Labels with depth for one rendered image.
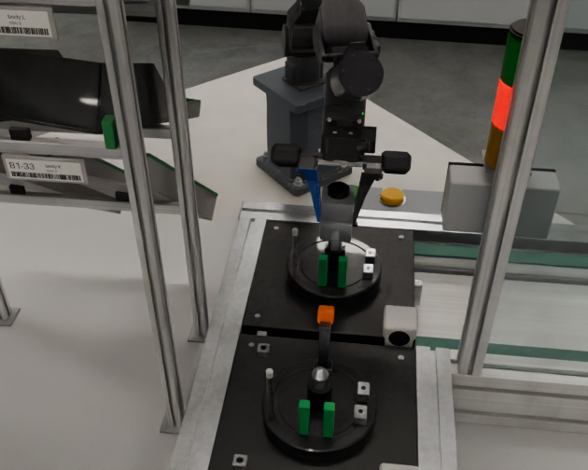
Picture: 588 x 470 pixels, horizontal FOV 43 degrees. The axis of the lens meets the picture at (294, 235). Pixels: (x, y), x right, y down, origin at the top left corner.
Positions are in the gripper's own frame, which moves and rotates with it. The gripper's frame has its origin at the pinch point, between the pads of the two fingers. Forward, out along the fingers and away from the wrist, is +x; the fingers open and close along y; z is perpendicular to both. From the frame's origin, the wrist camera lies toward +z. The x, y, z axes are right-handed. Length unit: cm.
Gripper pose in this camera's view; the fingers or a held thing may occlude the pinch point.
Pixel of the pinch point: (338, 198)
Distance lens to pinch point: 100.9
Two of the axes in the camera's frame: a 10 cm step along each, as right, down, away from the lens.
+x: -0.7, 10.0, 0.2
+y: 9.9, 0.7, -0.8
